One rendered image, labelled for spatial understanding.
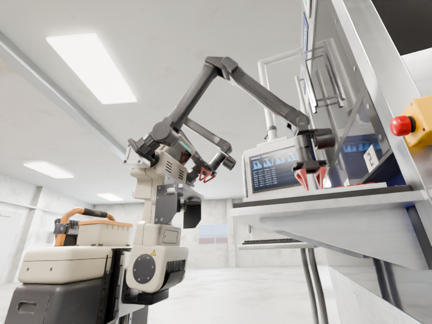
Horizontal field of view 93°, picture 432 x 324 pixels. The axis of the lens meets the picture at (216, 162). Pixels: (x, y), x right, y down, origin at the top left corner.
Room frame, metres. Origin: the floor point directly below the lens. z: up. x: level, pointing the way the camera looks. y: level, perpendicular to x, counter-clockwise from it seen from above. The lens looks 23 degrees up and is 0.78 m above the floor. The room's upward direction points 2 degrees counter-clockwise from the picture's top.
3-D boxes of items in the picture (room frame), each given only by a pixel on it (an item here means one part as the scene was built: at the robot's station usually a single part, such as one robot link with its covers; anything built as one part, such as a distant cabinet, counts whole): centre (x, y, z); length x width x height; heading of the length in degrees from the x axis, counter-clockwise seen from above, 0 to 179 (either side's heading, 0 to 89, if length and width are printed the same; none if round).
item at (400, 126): (0.35, -0.37, 0.99); 0.04 x 0.04 x 0.04; 71
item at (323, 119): (1.08, -0.66, 1.51); 0.47 x 0.01 x 0.59; 161
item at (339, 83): (0.65, -0.51, 1.51); 0.43 x 0.01 x 0.59; 161
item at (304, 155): (0.67, -0.32, 1.06); 0.10 x 0.07 x 0.07; 85
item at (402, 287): (1.39, -0.76, 0.73); 1.98 x 0.01 x 0.25; 161
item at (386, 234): (0.56, -0.28, 0.80); 0.34 x 0.03 x 0.13; 71
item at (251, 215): (0.79, -0.38, 0.87); 0.70 x 0.48 x 0.02; 161
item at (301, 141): (0.67, -0.32, 1.13); 0.07 x 0.06 x 0.07; 79
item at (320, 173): (0.67, -0.33, 0.99); 0.07 x 0.07 x 0.09; 85
